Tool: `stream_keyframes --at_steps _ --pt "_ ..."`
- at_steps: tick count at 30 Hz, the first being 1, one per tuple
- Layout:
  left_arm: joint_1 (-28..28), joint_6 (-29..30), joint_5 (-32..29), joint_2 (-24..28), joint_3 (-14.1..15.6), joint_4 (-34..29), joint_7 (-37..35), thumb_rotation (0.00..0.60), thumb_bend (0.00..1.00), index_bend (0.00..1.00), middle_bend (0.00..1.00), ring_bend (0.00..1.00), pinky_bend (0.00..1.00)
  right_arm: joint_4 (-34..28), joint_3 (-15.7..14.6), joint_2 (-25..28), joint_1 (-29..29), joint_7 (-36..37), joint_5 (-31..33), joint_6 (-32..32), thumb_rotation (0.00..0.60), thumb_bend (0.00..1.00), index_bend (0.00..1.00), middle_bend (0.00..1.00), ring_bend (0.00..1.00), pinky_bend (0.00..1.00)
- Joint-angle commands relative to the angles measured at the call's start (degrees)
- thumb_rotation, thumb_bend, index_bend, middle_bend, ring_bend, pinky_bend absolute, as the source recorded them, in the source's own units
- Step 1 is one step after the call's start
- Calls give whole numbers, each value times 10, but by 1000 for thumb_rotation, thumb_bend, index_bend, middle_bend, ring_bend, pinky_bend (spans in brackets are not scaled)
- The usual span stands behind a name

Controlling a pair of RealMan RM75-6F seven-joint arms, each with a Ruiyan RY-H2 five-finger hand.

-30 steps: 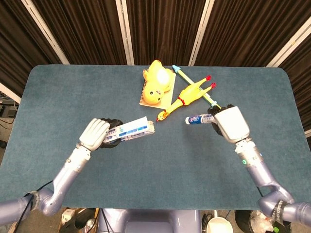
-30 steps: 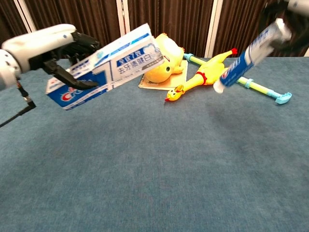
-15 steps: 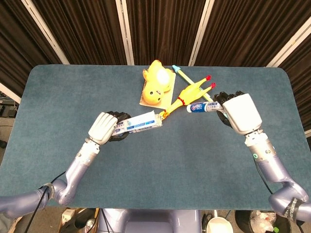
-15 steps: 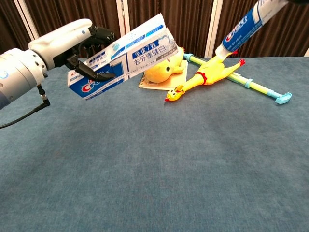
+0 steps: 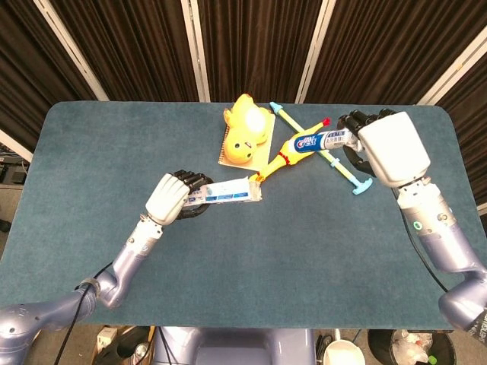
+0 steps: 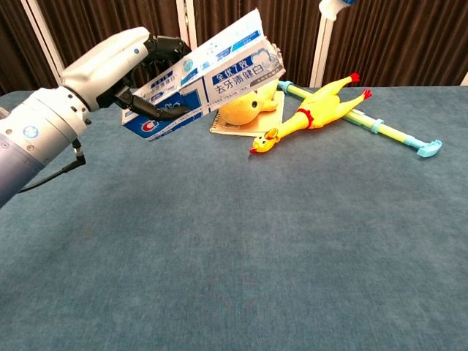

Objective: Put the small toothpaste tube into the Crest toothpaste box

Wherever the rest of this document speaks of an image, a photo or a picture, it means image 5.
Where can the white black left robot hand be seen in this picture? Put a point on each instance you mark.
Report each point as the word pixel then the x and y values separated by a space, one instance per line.
pixel 167 197

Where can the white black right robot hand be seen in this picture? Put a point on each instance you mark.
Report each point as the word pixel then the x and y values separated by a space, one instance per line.
pixel 395 148

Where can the blue white toothpaste box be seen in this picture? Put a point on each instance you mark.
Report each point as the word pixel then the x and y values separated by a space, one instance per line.
pixel 228 192

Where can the blue white toothpaste tube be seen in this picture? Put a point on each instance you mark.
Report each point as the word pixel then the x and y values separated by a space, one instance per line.
pixel 319 140

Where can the lavender left robot arm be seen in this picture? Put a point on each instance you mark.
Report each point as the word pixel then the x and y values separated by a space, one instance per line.
pixel 133 251

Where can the lavender right robot arm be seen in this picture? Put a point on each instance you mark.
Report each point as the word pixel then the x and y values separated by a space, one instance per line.
pixel 449 243

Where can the blue green yellow toy stick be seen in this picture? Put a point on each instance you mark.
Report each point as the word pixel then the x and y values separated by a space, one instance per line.
pixel 344 173

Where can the dark brown pleated curtain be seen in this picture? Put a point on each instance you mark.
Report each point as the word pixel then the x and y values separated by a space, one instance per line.
pixel 472 114
pixel 133 45
pixel 30 76
pixel 380 45
pixel 258 45

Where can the yellow plush duck toy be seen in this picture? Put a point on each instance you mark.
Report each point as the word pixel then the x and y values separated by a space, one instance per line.
pixel 243 129

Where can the tan spiral notebook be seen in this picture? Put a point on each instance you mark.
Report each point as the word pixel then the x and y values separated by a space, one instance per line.
pixel 262 156

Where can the yellow rubber chicken toy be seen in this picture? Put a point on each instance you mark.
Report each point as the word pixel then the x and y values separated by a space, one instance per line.
pixel 291 156

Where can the blue felt table cover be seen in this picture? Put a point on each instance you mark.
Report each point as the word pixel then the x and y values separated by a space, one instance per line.
pixel 266 247

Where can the black bag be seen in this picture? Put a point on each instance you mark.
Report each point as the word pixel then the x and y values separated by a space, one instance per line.
pixel 125 346

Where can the lavender robot torso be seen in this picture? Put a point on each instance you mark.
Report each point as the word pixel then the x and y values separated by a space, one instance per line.
pixel 236 346

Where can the black trash bin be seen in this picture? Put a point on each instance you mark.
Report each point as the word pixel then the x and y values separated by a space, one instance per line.
pixel 374 346

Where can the white round bowl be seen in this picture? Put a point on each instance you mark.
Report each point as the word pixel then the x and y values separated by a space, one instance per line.
pixel 344 353

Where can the white partition frame post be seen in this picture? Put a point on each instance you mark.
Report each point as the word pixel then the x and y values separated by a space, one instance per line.
pixel 15 146
pixel 72 49
pixel 316 51
pixel 452 64
pixel 195 49

